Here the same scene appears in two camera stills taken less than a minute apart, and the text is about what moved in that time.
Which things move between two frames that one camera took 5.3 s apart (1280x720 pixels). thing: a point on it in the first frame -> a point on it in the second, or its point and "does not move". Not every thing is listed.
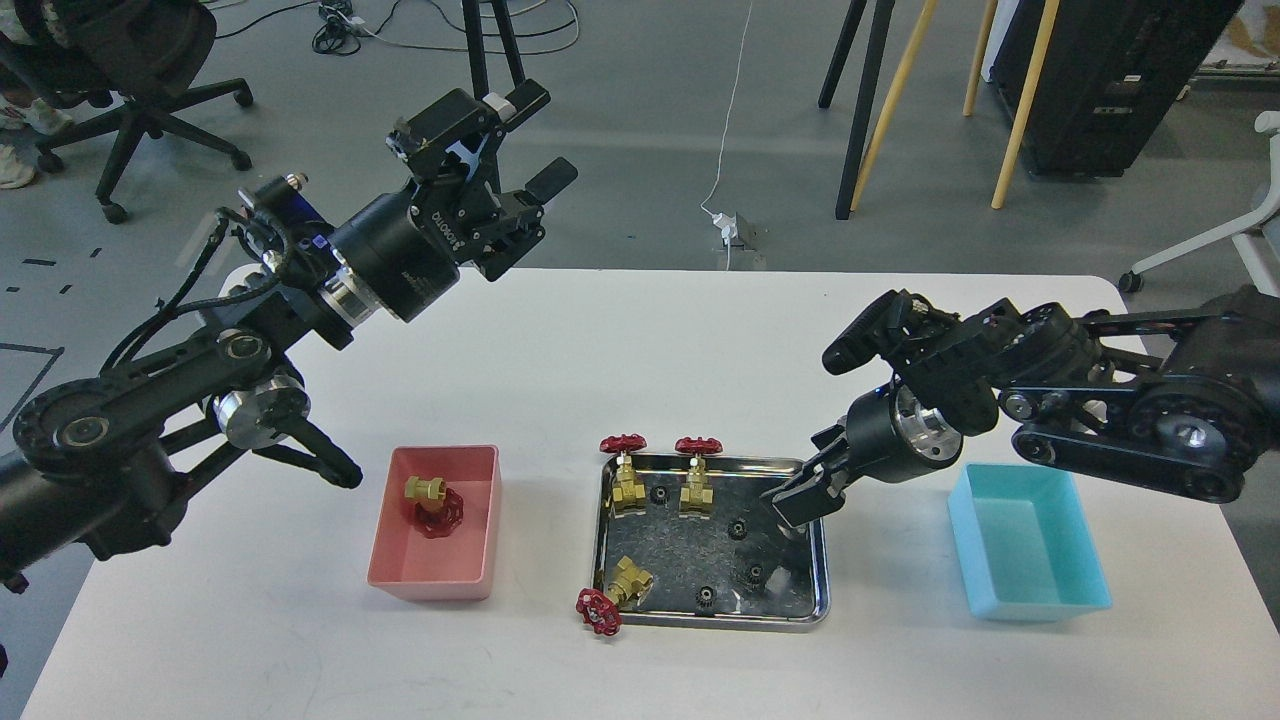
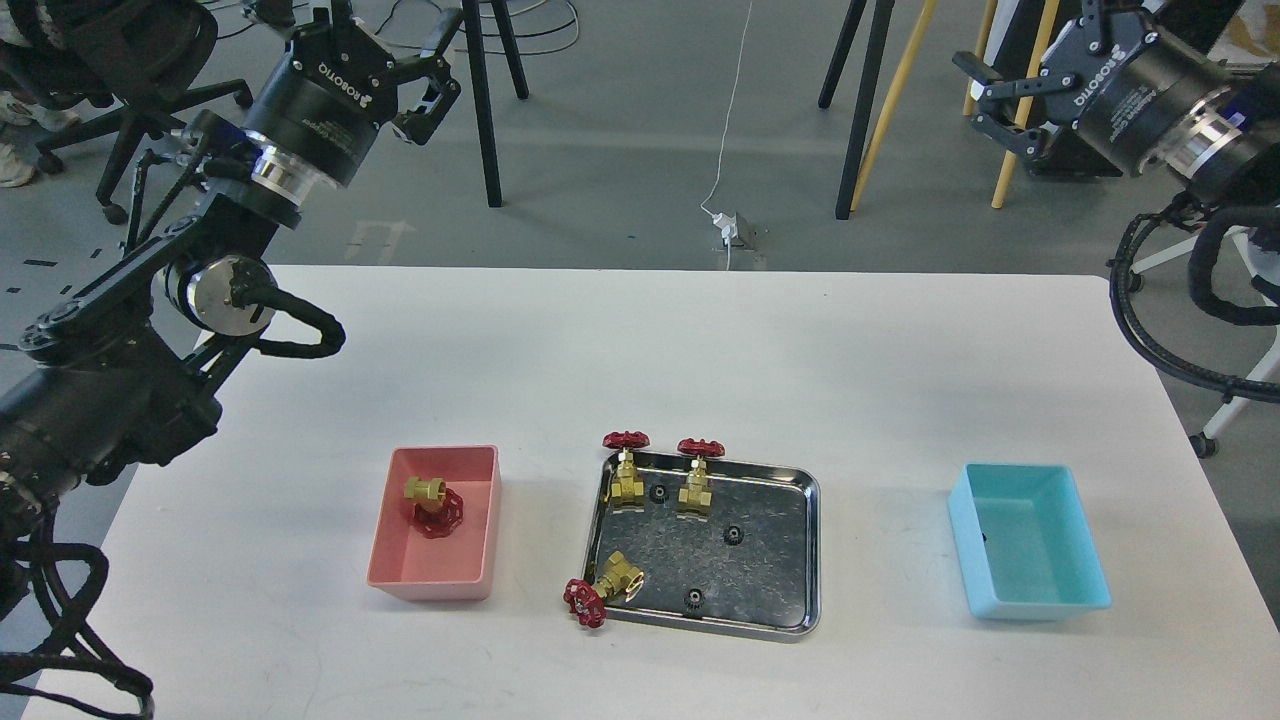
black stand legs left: x=479 y=84 does not move
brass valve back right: x=696 y=496 does not move
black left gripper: x=402 y=253 -> x=322 y=104
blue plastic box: x=1024 y=545 does not move
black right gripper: x=892 y=437 -> x=1148 y=101
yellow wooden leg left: x=923 y=20 does not move
